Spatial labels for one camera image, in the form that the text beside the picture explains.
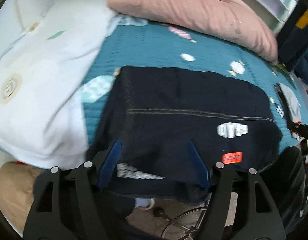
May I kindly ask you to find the teal quilted bedspread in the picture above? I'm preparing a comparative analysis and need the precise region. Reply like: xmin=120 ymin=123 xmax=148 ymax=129
xmin=79 ymin=12 xmax=308 ymax=161

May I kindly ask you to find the white shoe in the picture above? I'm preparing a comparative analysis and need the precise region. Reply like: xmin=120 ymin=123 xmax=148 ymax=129
xmin=135 ymin=198 xmax=156 ymax=210

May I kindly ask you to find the dark denim jacket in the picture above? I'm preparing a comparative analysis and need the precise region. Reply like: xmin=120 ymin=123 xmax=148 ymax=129
xmin=87 ymin=65 xmax=283 ymax=203

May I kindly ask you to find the tan cloth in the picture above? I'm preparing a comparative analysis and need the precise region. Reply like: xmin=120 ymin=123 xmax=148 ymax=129
xmin=0 ymin=162 xmax=48 ymax=234

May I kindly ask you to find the navy and grey sweater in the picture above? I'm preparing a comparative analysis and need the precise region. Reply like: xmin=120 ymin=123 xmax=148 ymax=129
xmin=275 ymin=82 xmax=303 ymax=126

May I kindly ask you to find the yellow and navy puffer jacket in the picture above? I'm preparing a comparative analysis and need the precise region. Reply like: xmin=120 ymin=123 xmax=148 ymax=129
xmin=276 ymin=2 xmax=308 ymax=86

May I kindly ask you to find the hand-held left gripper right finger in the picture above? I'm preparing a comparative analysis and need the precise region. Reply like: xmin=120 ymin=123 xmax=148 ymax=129
xmin=187 ymin=139 xmax=286 ymax=240

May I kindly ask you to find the white patterned blanket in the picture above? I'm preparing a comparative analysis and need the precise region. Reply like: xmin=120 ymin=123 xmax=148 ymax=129
xmin=0 ymin=0 xmax=117 ymax=169

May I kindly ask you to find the metal chair base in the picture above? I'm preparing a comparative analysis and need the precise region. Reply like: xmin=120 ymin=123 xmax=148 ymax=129
xmin=161 ymin=206 xmax=210 ymax=240

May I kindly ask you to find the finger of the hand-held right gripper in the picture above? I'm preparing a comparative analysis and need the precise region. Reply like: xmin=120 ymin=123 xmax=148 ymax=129
xmin=286 ymin=120 xmax=308 ymax=141

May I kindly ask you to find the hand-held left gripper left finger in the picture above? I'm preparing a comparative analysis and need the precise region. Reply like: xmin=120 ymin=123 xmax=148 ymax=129
xmin=22 ymin=139 xmax=123 ymax=240

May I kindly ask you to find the green cloth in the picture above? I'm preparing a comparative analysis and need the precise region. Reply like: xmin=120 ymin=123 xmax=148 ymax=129
xmin=273 ymin=62 xmax=288 ymax=72

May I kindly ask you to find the pink quilt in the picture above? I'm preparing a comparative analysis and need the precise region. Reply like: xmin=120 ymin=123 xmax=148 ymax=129
xmin=107 ymin=0 xmax=279 ymax=63

